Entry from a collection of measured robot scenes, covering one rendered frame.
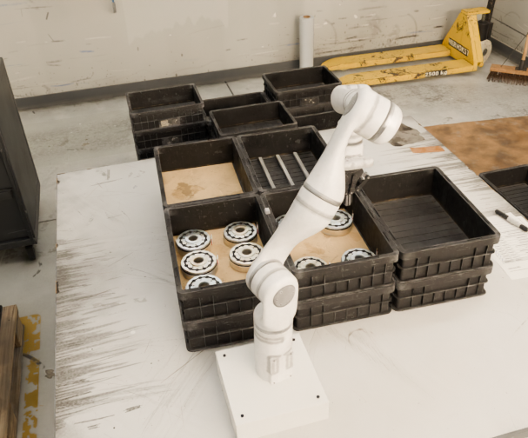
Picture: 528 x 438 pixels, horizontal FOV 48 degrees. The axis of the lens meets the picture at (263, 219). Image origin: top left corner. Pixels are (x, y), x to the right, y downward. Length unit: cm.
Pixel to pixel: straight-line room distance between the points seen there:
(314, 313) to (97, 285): 70
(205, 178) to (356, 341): 83
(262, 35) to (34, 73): 181
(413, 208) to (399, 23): 367
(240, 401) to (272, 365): 12
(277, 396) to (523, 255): 100
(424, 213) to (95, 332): 108
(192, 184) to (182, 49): 295
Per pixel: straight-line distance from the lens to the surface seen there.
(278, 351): 142
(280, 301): 130
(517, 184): 331
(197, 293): 152
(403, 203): 201
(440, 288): 180
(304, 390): 149
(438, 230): 190
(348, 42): 537
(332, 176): 123
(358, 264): 159
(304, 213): 125
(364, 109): 122
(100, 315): 185
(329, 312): 168
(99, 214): 228
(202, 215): 184
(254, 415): 145
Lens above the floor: 194
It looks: 35 degrees down
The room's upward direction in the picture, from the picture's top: 2 degrees counter-clockwise
